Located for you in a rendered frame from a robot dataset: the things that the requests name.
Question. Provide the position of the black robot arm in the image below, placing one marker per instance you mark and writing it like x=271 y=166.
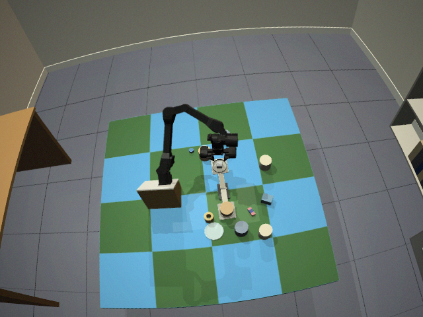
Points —
x=217 y=140

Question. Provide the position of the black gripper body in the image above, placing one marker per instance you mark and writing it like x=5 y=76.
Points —
x=231 y=152

